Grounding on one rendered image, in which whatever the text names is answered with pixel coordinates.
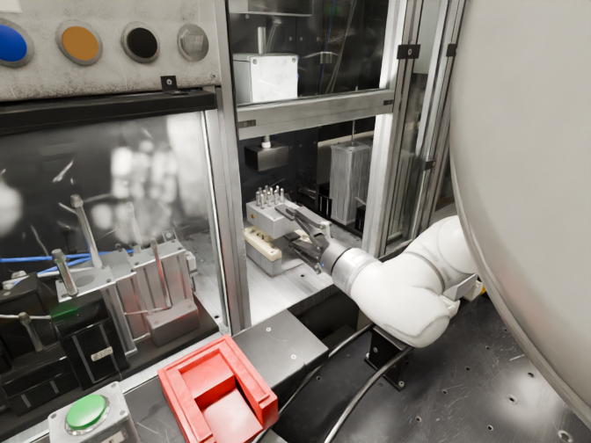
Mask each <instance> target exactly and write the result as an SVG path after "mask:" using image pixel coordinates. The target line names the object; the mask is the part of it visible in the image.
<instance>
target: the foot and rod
mask: <svg viewBox="0 0 591 443"><path fill-rule="evenodd" d="M244 161H245V164H246V165H248V166H249V167H251V168H253V169H254V170H256V171H263V170H267V169H271V168H274V167H278V166H282V165H285V164H288V146H286V145H284V144H281V143H278V142H275V141H271V142H270V135H265V136H261V143H259V144H253V145H249V146H244Z"/></svg>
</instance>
